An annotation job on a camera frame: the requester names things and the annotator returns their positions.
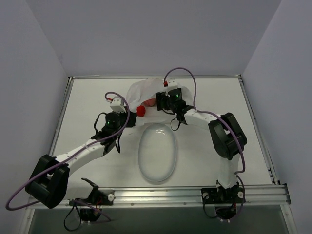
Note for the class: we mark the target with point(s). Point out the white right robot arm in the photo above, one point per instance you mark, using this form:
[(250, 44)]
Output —
[(227, 136)]

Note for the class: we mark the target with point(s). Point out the white oval plate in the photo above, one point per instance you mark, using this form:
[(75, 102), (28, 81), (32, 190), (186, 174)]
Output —
[(157, 153)]

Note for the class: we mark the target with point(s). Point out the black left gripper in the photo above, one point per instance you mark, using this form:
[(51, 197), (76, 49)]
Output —
[(131, 119)]

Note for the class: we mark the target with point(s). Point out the pink fake fruit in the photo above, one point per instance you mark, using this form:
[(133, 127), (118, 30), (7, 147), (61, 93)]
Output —
[(150, 102)]

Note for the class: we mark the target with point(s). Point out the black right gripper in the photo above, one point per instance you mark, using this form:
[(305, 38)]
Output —
[(159, 101)]

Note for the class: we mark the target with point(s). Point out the aluminium front rail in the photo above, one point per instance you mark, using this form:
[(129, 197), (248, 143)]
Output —
[(146, 197)]

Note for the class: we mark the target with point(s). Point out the red fake fruit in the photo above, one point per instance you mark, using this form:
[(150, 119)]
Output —
[(140, 111)]

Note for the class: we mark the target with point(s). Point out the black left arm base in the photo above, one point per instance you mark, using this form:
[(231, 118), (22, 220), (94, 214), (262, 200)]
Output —
[(89, 208)]

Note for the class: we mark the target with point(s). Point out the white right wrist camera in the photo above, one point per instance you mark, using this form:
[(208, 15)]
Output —
[(170, 83)]

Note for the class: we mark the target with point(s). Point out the white plastic bag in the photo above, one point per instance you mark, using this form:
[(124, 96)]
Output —
[(143, 93)]

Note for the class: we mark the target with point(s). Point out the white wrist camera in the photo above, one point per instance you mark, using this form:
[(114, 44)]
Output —
[(117, 105), (170, 83)]

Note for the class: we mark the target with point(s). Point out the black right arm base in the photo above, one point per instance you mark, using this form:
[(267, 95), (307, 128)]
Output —
[(227, 203)]

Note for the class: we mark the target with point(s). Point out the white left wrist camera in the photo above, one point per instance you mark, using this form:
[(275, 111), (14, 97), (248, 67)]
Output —
[(117, 105)]

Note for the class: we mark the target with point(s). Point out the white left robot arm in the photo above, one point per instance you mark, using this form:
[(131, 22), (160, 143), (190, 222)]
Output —
[(49, 179)]

